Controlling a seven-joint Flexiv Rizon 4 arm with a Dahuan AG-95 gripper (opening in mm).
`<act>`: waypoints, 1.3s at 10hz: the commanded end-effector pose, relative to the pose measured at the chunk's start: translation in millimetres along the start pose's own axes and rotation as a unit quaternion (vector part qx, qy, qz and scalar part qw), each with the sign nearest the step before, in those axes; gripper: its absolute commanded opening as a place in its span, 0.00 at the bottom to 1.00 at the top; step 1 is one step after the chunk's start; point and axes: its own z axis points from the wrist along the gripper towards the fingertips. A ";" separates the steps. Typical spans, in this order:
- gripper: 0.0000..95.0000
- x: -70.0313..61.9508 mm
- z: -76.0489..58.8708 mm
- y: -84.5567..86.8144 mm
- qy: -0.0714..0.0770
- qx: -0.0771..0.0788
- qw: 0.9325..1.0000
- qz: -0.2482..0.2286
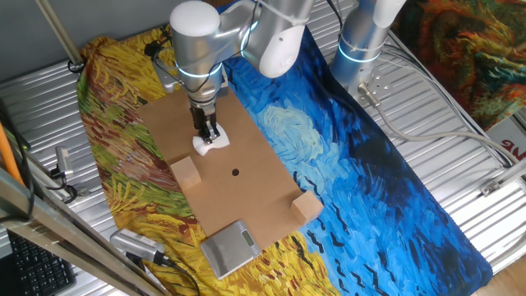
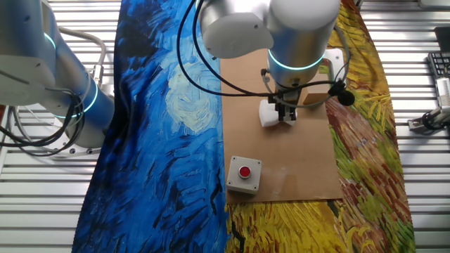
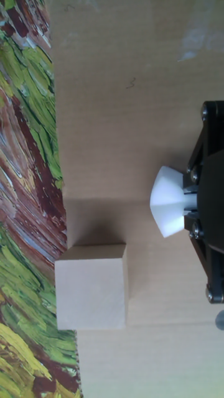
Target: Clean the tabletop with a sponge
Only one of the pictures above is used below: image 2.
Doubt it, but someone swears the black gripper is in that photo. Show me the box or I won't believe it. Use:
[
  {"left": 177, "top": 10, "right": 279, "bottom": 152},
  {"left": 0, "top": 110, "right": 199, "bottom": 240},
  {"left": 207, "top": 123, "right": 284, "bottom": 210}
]
[{"left": 267, "top": 89, "right": 303, "bottom": 123}]

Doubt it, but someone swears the white sponge block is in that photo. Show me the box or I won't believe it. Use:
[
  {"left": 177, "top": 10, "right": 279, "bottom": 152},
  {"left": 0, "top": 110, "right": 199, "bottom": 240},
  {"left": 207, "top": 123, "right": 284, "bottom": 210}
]
[{"left": 259, "top": 99, "right": 298, "bottom": 128}]

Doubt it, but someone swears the light wooden block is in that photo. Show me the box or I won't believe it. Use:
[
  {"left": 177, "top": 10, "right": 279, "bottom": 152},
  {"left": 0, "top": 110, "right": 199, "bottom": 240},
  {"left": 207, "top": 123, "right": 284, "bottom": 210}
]
[{"left": 302, "top": 83, "right": 333, "bottom": 106}]

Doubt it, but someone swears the brown cardboard sheet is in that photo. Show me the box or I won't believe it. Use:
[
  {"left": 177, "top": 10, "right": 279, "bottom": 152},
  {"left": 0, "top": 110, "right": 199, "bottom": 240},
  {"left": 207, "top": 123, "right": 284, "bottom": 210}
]
[{"left": 220, "top": 48, "right": 344, "bottom": 205}]

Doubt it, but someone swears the grey red emergency stop box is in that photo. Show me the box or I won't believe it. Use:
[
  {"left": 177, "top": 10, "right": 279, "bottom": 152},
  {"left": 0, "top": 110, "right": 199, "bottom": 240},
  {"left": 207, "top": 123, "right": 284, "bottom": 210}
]
[{"left": 225, "top": 155, "right": 263, "bottom": 196}]

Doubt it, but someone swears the blue yellow painted tablecloth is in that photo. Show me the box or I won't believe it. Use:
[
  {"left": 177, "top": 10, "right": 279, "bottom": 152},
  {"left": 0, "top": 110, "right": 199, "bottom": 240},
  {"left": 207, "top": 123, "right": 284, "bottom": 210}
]
[{"left": 72, "top": 0, "right": 416, "bottom": 253}]

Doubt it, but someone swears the black keyboard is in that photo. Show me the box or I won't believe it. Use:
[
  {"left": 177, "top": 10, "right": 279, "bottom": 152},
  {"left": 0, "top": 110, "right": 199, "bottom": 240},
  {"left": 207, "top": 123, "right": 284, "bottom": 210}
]
[{"left": 427, "top": 51, "right": 450, "bottom": 80}]

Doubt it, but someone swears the black flat device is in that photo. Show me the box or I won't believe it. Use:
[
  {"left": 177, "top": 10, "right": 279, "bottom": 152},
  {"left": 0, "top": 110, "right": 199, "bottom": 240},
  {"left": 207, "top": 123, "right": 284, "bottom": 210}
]
[{"left": 434, "top": 26, "right": 450, "bottom": 53}]

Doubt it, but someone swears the thin grey gripper cable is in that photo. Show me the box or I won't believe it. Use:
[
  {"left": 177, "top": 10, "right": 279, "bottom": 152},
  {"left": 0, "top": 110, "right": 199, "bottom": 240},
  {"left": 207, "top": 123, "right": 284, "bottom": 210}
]
[{"left": 259, "top": 24, "right": 352, "bottom": 109}]

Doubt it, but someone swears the black camera cable with plug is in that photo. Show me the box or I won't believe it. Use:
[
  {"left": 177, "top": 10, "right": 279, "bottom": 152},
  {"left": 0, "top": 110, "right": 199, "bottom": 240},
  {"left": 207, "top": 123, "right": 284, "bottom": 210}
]
[{"left": 176, "top": 0, "right": 356, "bottom": 107}]

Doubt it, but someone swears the small metal camera bracket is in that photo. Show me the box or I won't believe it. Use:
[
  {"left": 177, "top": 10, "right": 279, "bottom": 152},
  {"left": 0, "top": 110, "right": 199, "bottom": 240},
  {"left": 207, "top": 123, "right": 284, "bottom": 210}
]
[{"left": 407, "top": 117, "right": 428, "bottom": 134}]

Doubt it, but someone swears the black small camera cable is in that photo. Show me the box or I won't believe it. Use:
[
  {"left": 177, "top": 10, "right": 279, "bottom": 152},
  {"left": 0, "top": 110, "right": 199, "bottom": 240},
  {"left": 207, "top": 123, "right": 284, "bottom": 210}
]
[{"left": 420, "top": 110, "right": 437, "bottom": 131}]

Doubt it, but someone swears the thick grey base cable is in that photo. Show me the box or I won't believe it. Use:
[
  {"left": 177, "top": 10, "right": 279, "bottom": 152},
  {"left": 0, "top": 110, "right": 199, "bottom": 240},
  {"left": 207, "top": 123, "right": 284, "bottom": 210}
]
[{"left": 58, "top": 26, "right": 108, "bottom": 88}]

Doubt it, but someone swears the black base cable bundle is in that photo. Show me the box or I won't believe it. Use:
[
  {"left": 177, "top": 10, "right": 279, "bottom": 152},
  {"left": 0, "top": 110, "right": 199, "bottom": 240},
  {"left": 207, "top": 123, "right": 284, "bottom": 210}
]
[{"left": 0, "top": 87, "right": 85, "bottom": 158}]

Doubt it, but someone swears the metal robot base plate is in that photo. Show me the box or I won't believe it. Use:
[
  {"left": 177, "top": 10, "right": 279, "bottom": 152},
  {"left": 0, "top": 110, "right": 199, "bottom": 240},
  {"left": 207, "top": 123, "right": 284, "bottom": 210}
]
[{"left": 47, "top": 130, "right": 103, "bottom": 156}]

